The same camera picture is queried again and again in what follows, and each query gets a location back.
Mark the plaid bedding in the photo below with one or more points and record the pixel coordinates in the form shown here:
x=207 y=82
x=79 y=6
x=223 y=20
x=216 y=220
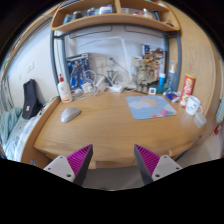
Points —
x=25 y=136

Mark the red chips can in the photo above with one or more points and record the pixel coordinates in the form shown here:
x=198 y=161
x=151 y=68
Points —
x=187 y=90

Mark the robot model kit box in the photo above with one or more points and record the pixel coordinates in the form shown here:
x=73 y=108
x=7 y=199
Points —
x=78 y=68

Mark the blue tissue pack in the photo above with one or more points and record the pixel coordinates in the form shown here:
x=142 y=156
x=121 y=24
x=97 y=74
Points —
x=173 y=96

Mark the pastel cloud print mouse pad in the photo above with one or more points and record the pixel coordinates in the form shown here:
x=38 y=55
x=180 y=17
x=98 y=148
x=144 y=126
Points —
x=150 y=107

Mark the black bag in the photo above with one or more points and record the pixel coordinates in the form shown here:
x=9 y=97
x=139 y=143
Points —
x=30 y=100

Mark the white light switch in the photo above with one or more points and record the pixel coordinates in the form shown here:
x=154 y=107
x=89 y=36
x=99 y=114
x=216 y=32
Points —
x=30 y=67

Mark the white power strip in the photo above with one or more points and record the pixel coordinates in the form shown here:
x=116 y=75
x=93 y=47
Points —
x=116 y=89

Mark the blue white-capped bottle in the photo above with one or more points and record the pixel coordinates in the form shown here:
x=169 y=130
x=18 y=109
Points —
x=161 y=83

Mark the brown tree figure toy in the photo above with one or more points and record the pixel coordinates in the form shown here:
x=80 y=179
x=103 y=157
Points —
x=142 y=75

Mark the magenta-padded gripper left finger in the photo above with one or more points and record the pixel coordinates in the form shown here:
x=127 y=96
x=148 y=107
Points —
x=63 y=166

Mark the white red-capped pump bottle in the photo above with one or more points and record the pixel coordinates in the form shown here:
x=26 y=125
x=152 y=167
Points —
x=64 y=91

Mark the white desk lamp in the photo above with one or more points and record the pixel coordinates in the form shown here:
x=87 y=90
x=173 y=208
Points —
x=126 y=55

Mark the white mug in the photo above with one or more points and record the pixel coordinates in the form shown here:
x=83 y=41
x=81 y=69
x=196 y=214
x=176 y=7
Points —
x=192 y=105

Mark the grey computer mouse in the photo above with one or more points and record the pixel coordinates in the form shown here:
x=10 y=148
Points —
x=70 y=114

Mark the small white desk clock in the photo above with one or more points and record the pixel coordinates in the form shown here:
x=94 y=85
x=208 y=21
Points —
x=152 y=91

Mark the teal blanket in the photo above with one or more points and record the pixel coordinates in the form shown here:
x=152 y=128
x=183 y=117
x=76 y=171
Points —
x=8 y=126

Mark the grey metal shelf frame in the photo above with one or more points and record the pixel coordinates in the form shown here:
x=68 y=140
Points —
x=52 y=60

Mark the white charger block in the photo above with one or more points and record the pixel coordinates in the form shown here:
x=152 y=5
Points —
x=86 y=87

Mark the colourful toy box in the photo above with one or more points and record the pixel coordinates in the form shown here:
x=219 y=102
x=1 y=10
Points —
x=156 y=63

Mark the white wall outlet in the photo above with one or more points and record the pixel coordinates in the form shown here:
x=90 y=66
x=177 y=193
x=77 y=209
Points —
x=111 y=61

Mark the wooden shelf unit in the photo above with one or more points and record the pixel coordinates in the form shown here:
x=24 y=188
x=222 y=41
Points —
x=113 y=19

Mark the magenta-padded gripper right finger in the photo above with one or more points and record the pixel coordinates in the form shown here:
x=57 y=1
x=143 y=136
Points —
x=163 y=166

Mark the clear plastic cup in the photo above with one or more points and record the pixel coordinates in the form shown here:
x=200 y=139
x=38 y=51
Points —
x=200 y=120

